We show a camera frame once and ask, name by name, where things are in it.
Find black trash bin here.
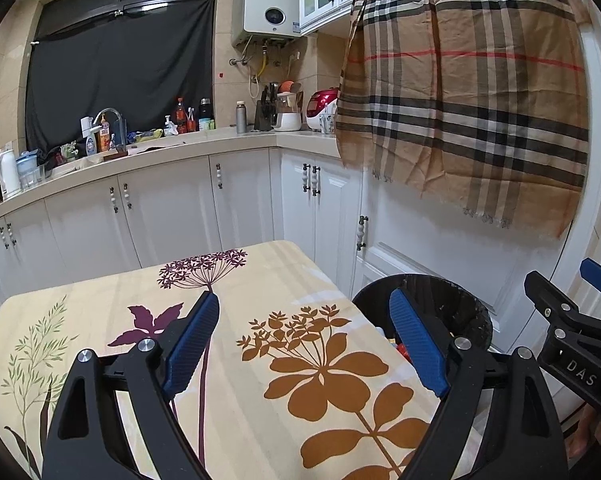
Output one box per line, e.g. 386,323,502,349
351,274,493,361

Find white electric jug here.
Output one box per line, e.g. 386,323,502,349
273,80,302,132

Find yellow gas hose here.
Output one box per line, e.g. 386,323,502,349
250,47,268,98

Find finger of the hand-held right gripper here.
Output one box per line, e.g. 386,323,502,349
524,270,581,331
581,258,601,306

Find white blue bottle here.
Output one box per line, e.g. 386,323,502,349
80,116,98,157

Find white kettle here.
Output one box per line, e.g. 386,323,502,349
0,149,22,198

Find black curtain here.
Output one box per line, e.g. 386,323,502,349
25,0,216,153

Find chrome faucet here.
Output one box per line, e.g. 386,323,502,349
93,107,128,153

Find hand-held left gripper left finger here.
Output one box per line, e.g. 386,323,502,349
41,290,221,480

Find black knife block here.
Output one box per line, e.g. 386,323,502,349
254,82,277,131

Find white base cabinets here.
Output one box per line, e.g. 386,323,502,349
0,147,366,301

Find water filter pitcher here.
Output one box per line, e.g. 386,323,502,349
16,150,45,188

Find person's right hand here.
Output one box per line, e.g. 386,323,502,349
565,402,601,461

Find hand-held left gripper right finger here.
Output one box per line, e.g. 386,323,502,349
389,287,570,480

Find red rice cooker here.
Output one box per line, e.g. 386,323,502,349
305,88,341,132

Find beige plaid scarf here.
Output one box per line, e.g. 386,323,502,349
335,0,593,241

